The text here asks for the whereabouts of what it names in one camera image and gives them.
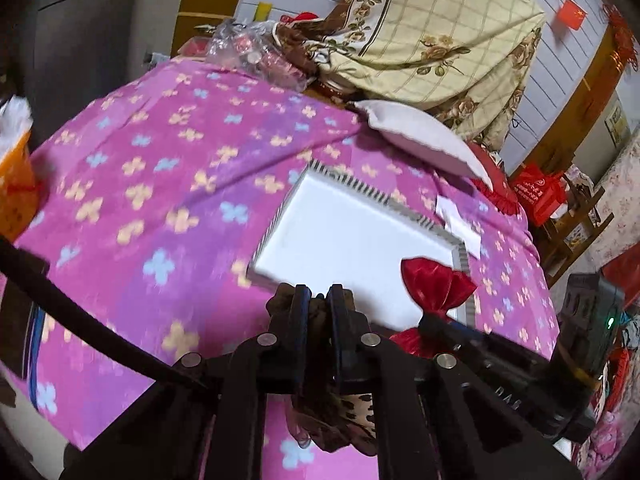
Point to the floral curtain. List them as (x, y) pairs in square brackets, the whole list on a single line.
[(620, 200)]

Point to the white folded paper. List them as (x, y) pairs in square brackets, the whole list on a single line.
[(460, 225)]

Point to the yellow floral quilt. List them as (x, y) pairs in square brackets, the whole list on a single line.
[(440, 30)]

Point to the small red flag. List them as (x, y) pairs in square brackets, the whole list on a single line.
[(571, 14)]

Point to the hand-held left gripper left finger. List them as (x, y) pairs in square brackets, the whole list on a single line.
[(300, 310)]

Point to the red knot decoration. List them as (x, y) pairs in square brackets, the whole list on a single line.
[(625, 35)]

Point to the wall calendar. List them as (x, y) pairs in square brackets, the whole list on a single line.
[(617, 127)]

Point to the black box blue edge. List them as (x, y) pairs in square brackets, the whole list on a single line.
[(20, 330)]

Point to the leopard print scrunchie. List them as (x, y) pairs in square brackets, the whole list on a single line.
[(350, 415)]

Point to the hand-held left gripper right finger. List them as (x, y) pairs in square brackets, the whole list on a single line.
[(336, 315)]

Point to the pink floral bedsheet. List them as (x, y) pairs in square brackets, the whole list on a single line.
[(175, 185)]

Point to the white tray striped rim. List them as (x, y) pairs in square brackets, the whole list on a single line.
[(350, 230)]

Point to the white pillow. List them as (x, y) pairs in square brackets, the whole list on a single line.
[(425, 135)]

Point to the small yellow item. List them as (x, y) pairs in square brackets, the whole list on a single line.
[(263, 12)]

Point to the orange plastic basket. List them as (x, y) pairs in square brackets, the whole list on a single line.
[(17, 190)]

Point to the red frilled cushion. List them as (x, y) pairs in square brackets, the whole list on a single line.
[(495, 180)]

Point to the grey refrigerator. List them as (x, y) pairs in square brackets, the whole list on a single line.
[(85, 35)]

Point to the wooden rack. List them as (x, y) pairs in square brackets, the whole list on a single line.
[(575, 230)]

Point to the red shopping bag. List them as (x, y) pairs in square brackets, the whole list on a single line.
[(542, 195)]

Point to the clear plastic bag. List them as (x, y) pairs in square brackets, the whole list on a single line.
[(250, 50)]

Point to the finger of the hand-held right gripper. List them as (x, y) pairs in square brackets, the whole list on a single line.
[(450, 332)]

